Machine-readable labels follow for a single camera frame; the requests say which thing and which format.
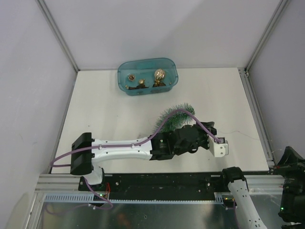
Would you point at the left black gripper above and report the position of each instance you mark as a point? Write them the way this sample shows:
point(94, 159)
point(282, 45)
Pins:
point(204, 133)

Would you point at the small frosted christmas tree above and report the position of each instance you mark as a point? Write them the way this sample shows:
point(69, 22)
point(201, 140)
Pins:
point(177, 120)

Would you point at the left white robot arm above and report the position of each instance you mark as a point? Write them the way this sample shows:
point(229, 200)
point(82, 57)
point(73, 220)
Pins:
point(163, 146)

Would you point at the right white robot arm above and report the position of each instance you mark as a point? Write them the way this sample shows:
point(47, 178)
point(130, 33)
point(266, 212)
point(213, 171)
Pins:
point(287, 180)

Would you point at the gold striped bauble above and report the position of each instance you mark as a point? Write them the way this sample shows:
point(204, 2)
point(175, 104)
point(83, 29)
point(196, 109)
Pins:
point(159, 74)

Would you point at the teal plastic container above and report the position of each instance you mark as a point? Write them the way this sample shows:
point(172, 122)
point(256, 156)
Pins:
point(145, 69)

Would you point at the small pine cone ornament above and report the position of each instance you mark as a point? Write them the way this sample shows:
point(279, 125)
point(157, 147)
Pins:
point(131, 77)

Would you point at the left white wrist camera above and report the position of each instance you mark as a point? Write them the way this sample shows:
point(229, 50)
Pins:
point(218, 149)

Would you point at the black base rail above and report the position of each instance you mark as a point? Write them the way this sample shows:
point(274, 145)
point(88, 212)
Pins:
point(168, 186)

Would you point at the grey slotted cable duct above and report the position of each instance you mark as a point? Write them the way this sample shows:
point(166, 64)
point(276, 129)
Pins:
point(216, 198)

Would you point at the right aluminium corner post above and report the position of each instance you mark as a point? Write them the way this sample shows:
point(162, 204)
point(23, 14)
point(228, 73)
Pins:
point(274, 20)

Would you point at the aluminium corner post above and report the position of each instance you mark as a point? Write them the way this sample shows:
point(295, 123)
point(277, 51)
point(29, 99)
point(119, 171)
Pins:
point(274, 20)
point(57, 33)

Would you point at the left aluminium corner post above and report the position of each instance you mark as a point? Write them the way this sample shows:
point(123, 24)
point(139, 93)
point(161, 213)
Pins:
point(57, 33)

